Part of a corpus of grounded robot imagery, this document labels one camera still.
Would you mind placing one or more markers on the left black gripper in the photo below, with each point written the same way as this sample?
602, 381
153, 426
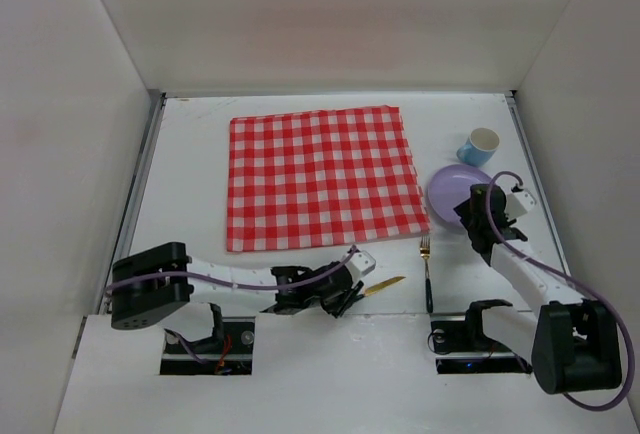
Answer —
338, 299

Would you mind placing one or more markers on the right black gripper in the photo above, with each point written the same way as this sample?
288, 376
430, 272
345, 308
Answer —
470, 212

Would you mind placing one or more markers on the lilac plastic plate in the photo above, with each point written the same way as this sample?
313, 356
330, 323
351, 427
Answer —
449, 187

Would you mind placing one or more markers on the gold knife green handle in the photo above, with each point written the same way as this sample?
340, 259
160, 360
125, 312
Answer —
378, 287

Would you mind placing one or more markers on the gold fork green handle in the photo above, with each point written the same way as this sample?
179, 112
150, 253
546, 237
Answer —
425, 253

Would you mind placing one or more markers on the light blue mug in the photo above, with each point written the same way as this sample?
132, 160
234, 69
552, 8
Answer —
479, 148

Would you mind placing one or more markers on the red white checkered cloth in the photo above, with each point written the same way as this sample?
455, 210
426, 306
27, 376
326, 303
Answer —
321, 178

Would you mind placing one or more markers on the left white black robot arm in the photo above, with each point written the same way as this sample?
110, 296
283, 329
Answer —
186, 297

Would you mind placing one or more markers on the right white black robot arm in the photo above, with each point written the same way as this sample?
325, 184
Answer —
569, 340

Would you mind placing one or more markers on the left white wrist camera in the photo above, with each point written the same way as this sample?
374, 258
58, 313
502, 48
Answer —
360, 264

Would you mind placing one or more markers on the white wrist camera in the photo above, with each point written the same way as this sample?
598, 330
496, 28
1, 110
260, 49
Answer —
519, 202
360, 264

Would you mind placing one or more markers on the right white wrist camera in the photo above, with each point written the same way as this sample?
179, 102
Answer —
519, 202

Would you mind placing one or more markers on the right aluminium table rail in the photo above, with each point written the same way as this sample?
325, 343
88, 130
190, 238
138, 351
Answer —
519, 126

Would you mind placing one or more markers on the aluminium table rail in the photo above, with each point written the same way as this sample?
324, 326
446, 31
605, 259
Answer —
519, 126
132, 206

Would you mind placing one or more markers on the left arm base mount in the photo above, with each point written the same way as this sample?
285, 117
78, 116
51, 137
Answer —
208, 344

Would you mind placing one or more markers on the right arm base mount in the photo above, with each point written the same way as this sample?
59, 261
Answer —
491, 337

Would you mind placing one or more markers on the left aluminium table rail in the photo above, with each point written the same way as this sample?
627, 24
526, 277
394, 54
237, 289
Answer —
132, 206

